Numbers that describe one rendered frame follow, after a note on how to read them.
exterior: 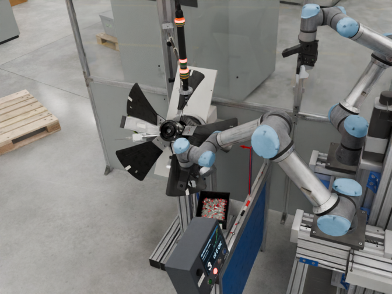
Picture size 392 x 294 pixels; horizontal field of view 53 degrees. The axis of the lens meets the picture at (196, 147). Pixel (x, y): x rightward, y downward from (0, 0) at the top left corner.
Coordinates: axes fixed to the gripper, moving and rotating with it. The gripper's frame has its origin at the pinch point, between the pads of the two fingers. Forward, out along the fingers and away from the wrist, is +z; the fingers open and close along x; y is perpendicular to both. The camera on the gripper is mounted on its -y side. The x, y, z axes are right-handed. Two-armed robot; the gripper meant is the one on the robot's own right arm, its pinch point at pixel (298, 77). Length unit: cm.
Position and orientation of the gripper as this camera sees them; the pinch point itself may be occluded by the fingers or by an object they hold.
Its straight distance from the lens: 203.4
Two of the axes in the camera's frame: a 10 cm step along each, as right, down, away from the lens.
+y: 9.1, 2.0, -3.6
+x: 4.1, -5.6, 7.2
